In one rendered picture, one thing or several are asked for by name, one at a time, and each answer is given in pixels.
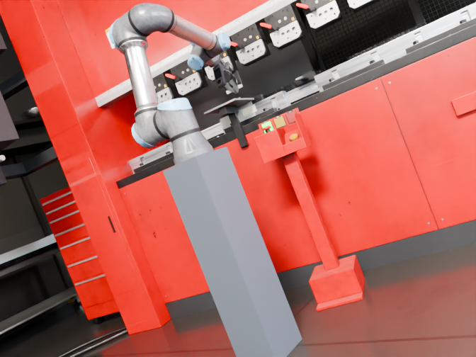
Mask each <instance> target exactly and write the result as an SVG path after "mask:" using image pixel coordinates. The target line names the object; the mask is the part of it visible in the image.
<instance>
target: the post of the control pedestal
mask: <svg viewBox="0 0 476 357"><path fill-rule="evenodd" d="M281 158H282V160H283V163H284V165H285V168H286V171H287V172H288V176H289V178H290V181H291V183H292V185H293V188H294V191H295V194H296V196H297V199H298V201H299V204H300V207H301V209H302V212H303V214H304V216H305V219H306V221H307V224H308V227H309V229H310V232H311V234H312V237H313V240H314V242H315V245H316V247H317V250H318V252H319V255H320V257H321V260H322V263H323V265H324V268H325V270H326V271H328V270H330V269H333V268H338V267H339V260H338V258H337V255H336V252H335V250H334V247H333V245H332V242H331V240H330V237H329V234H328V232H327V229H326V227H325V225H324V221H323V219H322V216H321V214H320V212H319V209H318V207H317V204H316V201H315V198H314V196H313V194H312V191H311V188H310V185H309V183H308V181H307V178H306V175H305V172H304V171H303V168H302V165H301V163H300V160H299V158H298V155H297V152H293V153H291V154H288V155H285V156H284V157H281Z"/></svg>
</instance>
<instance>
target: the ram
mask: <svg viewBox="0 0 476 357"><path fill-rule="evenodd" d="M56 1H57V4H58V6H59V9H60V11H61V14H62V17H63V19H64V22H65V24H66V27H67V30H68V31H69V34H70V37H71V39H72V42H73V44H74V47H75V49H76V52H77V54H78V56H79V59H80V62H81V65H82V67H83V69H84V72H85V74H86V77H87V79H88V81H89V84H90V87H91V90H92V91H93V94H94V97H97V96H99V95H101V94H103V93H105V92H106V91H108V90H110V89H112V88H113V87H115V86H117V85H118V84H121V83H123V82H124V81H126V80H128V79H129V78H130V77H129V74H128V68H127V65H126V61H125V56H124V54H122V53H121V52H120V51H119V50H118V49H116V48H115V47H114V48H113V49H112V47H111V44H110V42H109V39H108V36H107V35H106V32H105V30H107V29H108V28H110V27H111V25H112V24H113V23H114V22H115V21H116V20H117V19H118V18H120V17H121V16H123V15H124V14H125V13H127V12H128V11H129V10H130V9H131V8H132V7H133V6H136V5H138V4H143V3H151V4H159V5H162V6H165V7H167V8H169V9H171V10H172V11H173V12H174V14H176V15H177V16H179V17H181V18H183V19H185V20H187V21H189V22H191V23H193V24H195V25H197V26H199V27H201V28H203V29H205V30H207V31H209V32H211V33H212V32H214V31H216V30H217V29H219V28H221V27H223V26H225V25H227V24H228V23H230V22H232V21H234V20H236V19H237V18H239V17H241V16H243V15H244V14H246V13H248V12H250V11H252V10H254V9H255V8H257V7H259V6H260V5H262V4H264V3H266V2H267V1H270V0H56ZM296 3H301V0H283V1H281V2H279V3H278V4H276V5H274V6H272V7H270V8H268V9H266V10H265V11H263V12H261V13H259V14H257V15H256V16H254V17H252V18H250V19H249V20H247V21H245V22H243V23H241V24H239V25H237V26H236V27H234V28H232V29H230V30H228V31H227V32H225V34H227V35H228V37H229V38H230V40H232V39H231V37H230V36H231V35H234V34H235V33H237V32H239V31H241V30H242V29H244V28H246V27H248V26H250V25H251V24H253V23H257V24H259V25H260V23H265V20H264V18H265V17H267V16H268V15H270V14H272V13H274V12H276V11H277V10H279V9H281V8H283V7H285V6H287V5H288V4H292V5H293V6H296ZM147 43H148V48H147V49H146V53H147V59H148V62H149V67H151V66H153V65H155V64H156V63H158V62H160V61H162V60H164V59H166V58H167V57H169V56H171V55H173V54H174V53H176V52H178V51H180V50H182V49H183V48H185V47H187V46H189V45H191V44H190V42H188V41H186V40H184V39H182V38H179V37H177V36H175V35H172V34H171V33H161V32H159V31H157V32H153V33H152V34H151V35H149V36H147ZM190 53H191V51H190V52H188V53H186V54H185V55H183V56H181V57H179V58H178V59H175V60H174V61H172V62H170V63H168V64H166V65H164V66H163V67H161V68H159V69H157V70H156V71H154V72H152V73H151V74H152V78H154V77H156V76H158V75H159V74H161V73H169V74H170V73H171V70H170V69H171V68H172V67H175V66H176V65H178V64H180V63H182V62H183V61H185V60H187V59H188V57H189V55H190ZM132 93H133V92H132V86H131V84H130V85H128V86H126V87H125V88H123V89H121V90H119V91H117V92H115V93H114V94H112V95H110V96H108V97H106V98H105V99H103V100H101V101H99V102H98V103H97V104H98V107H108V106H110V105H112V104H114V103H115V102H117V101H119V100H121V99H123V98H125V97H126V96H129V95H130V94H132Z"/></svg>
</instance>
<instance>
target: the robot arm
mask: <svg viewBox="0 0 476 357"><path fill-rule="evenodd" d="M157 31H159V32H161V33H171V34H172V35H175V36H177V37H179V38H182V39H184V40H186V41H188V42H190V44H191V45H192V46H193V48H192V50H191V53H190V55H189V57H188V66H189V67H190V68H191V69H192V70H196V71H198V70H200V69H202V68H203V66H204V64H205V63H206V64H207V65H208V66H209V67H210V68H212V67H213V68H212V70H213V73H214V76H215V82H216V85H217V88H219V89H221V88H224V89H226V90H228V91H231V92H233V93H236V94H237V93H238V92H239V88H238V84H237V80H236V77H235V75H233V74H232V71H233V70H234V69H233V67H232V66H231V64H230V63H229V62H224V60H223V59H222V58H221V56H220V54H221V53H222V52H225V50H227V49H229V48H230V46H231V42H230V38H229V37H228V35H227V34H225V33H220V34H218V35H215V34H213V33H211V32H209V31H207V30H205V29H203V28H201V27H199V26H197V25H195V24H193V23H191V22H189V21H187V20H185V19H183V18H181V17H179V16H177V15H176V14H174V12H173V11H172V10H171V9H170V8H167V7H165V6H162V5H159V4H151V3H143V4H138V5H136V6H133V7H132V8H131V9H130V10H129V11H128V12H127V13H125V14H124V15H123V16H121V17H120V18H118V19H117V20H116V21H115V22H114V23H113V24H112V25H111V27H110V30H109V36H110V41H111V42H112V44H114V47H115V48H116V49H118V50H119V51H120V52H121V53H122V54H124V56H125V61H126V65H127V70H128V74H129V77H130V83H131V86H132V92H133V95H134V98H135V104H136V107H137V110H136V112H135V114H134V115H135V121H136V123H134V125H133V126H132V136H133V137H134V139H135V141H136V142H137V143H138V144H140V145H141V146H142V147H145V148H153V147H157V146H159V145H160V144H162V143H164V142H166V141H168V140H171V143H172V146H173V153H174V163H175V165H177V164H180V163H181V162H184V161H186V160H188V159H190V158H193V157H195V156H198V155H200V154H205V153H207V152H211V151H213V147H212V145H211V144H210V143H209V142H208V141H207V140H206V138H205V137H204V136H203V134H202V132H201V131H200V128H199V125H198V122H197V120H196V117H195V115H194V113H193V109H192V107H191V105H190V103H189V101H188V99H187V98H176V99H172V100H170V101H165V102H163V103H160V104H159V103H158V100H157V95H156V91H155V88H154V83H153V79H152V74H151V71H150V68H149V62H148V59H147V53H146V49H147V48H148V43H147V36H149V35H151V34H152V33H153V32H157ZM229 65H230V66H231V67H230V66H229ZM227 80H230V81H229V82H228V81H227ZM232 86H233V88H232Z"/></svg>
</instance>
